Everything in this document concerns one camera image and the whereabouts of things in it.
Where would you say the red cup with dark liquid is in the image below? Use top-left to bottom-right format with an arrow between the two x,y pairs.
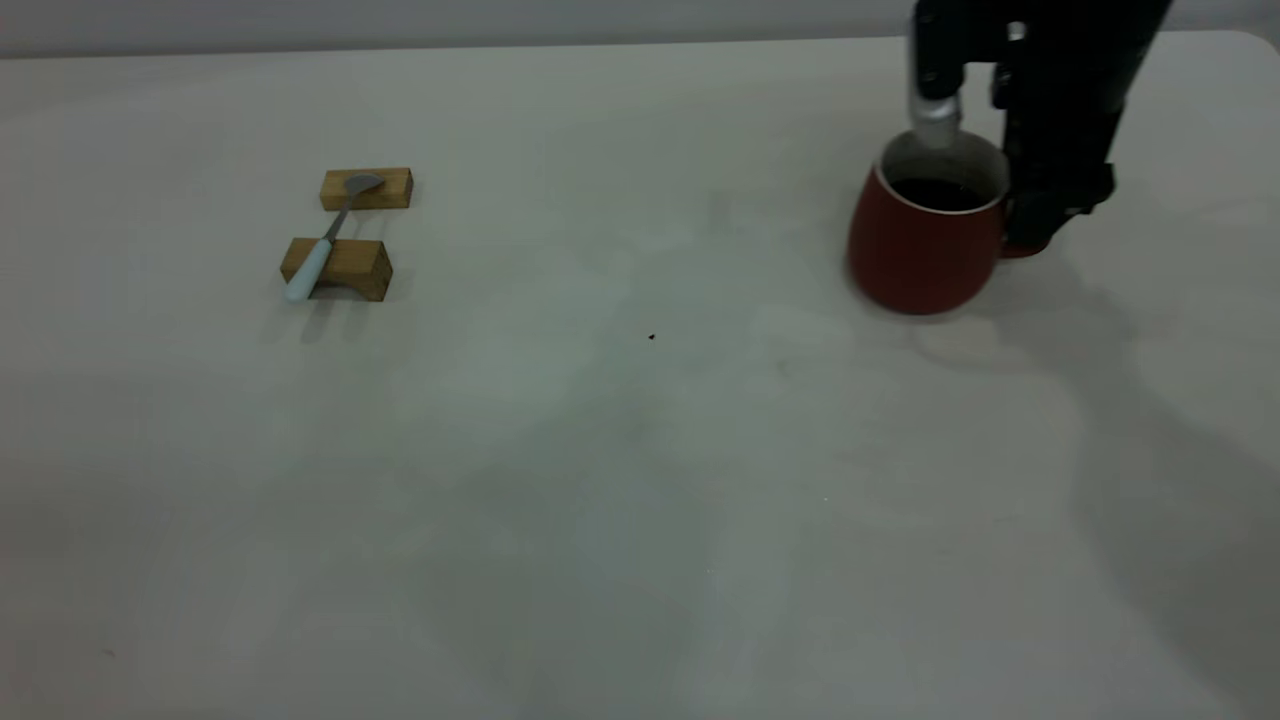
848,128 -> 1051,317

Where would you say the flat wooden block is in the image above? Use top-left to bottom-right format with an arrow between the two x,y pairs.
319,167 -> 414,212

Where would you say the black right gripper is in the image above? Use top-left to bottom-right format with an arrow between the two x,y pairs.
998,0 -> 1173,249

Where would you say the grey spoon with white handle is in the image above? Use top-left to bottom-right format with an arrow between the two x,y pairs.
285,173 -> 386,304

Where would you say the arched wooden block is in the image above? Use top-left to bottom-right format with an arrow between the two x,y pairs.
280,237 -> 394,303

